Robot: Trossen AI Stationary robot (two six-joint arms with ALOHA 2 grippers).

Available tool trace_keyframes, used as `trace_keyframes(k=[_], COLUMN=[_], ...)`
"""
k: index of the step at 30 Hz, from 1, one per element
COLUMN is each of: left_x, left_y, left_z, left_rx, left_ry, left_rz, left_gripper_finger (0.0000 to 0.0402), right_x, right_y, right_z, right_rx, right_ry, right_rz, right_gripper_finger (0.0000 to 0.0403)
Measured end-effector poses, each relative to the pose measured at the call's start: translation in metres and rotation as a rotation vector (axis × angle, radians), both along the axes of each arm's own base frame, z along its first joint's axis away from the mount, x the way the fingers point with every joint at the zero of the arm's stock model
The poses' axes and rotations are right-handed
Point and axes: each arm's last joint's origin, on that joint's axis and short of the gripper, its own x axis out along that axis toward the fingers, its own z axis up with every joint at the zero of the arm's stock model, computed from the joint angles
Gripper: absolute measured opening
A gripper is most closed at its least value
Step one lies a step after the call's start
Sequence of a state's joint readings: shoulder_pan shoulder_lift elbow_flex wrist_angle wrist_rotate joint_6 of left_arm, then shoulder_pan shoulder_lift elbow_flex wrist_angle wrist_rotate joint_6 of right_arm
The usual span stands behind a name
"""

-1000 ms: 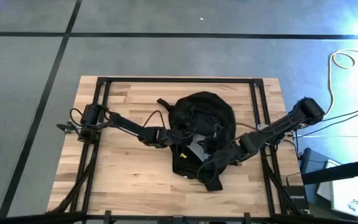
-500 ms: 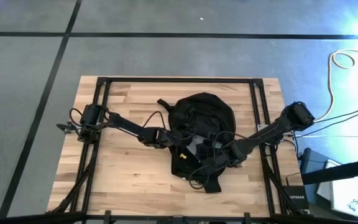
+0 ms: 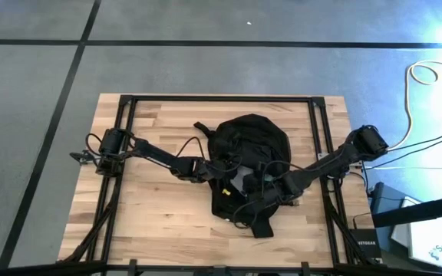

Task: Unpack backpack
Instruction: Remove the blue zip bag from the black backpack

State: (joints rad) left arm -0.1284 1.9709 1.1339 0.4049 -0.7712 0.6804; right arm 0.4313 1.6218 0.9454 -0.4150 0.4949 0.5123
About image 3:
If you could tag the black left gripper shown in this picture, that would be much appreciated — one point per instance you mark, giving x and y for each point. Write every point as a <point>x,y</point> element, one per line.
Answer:
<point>211,171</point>

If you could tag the grey plastic case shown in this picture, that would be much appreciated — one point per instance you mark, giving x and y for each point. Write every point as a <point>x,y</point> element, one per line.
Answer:
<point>382,203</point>

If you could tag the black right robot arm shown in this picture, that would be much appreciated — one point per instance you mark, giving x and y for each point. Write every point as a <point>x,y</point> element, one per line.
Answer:
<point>332,159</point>

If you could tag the black metal bar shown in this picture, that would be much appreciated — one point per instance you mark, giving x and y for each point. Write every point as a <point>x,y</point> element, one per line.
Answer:
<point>33,268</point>
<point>420,211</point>

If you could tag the white box blue logo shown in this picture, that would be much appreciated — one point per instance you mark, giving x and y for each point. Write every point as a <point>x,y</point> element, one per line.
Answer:
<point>432,237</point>

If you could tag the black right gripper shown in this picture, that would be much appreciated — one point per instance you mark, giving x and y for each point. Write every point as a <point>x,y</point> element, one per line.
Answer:
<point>284,188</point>

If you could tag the black backpack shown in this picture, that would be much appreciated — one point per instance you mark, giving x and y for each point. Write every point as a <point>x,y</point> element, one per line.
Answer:
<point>251,134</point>

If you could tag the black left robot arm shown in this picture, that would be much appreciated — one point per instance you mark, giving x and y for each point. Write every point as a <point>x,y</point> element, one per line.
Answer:
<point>156,153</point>

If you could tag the black Netgear switch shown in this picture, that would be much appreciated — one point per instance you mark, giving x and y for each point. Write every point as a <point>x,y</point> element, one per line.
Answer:
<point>367,243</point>

